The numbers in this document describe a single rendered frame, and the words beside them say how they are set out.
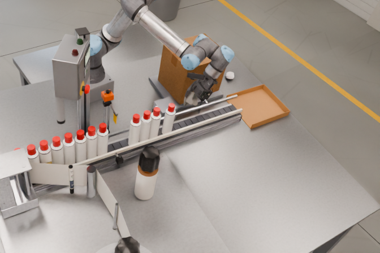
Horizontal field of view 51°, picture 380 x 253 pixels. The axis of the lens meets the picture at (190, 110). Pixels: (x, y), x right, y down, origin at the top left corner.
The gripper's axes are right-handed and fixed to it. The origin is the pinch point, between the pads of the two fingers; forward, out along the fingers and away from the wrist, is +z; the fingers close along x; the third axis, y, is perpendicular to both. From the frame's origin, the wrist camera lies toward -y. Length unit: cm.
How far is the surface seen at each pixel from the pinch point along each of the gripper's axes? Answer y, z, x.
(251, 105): -2, -7, 58
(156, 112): 1.9, 7.4, -16.3
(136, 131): 3.6, 19.2, -21.7
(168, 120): 2.8, 10.6, -5.6
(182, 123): -1.6, 14.7, 11.4
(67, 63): 0, -6, -71
